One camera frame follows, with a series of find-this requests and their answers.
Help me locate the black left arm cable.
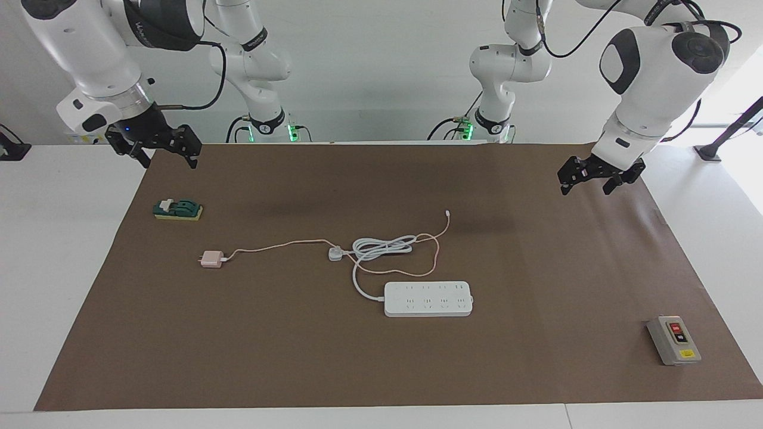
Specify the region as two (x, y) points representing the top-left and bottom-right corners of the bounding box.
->
(534, 0), (743, 144)

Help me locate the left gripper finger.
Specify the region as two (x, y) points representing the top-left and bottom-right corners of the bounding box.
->
(602, 160), (646, 195)
(557, 156), (597, 196)

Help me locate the white power strip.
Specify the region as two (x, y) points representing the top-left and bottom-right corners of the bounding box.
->
(383, 281), (474, 318)

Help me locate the white cord with plug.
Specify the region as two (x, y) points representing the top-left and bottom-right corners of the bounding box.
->
(328, 235), (417, 301)

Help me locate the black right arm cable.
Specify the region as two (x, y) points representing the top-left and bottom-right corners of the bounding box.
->
(156, 15), (228, 112)

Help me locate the black bracket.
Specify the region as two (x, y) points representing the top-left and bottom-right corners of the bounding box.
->
(0, 124), (32, 161)

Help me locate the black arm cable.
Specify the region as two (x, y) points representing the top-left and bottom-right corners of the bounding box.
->
(156, 15), (228, 112)
(534, 0), (743, 144)

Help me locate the black stand bar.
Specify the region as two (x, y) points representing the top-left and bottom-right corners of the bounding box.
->
(694, 95), (763, 163)

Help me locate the pink charging cable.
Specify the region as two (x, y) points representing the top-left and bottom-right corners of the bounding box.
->
(221, 210), (452, 278)

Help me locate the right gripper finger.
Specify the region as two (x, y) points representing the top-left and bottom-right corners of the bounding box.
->
(173, 124), (202, 169)
(106, 128), (151, 169)

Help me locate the brown paper mat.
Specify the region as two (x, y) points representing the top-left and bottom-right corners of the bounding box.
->
(34, 143), (763, 412)

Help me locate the green knife switch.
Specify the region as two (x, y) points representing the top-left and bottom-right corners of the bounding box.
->
(153, 198), (204, 222)

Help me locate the black base cable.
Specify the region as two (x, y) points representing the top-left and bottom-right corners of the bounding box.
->
(426, 91), (483, 142)
(225, 116), (252, 144)

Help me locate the grey on-off switch box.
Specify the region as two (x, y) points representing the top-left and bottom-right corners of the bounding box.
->
(647, 315), (702, 366)

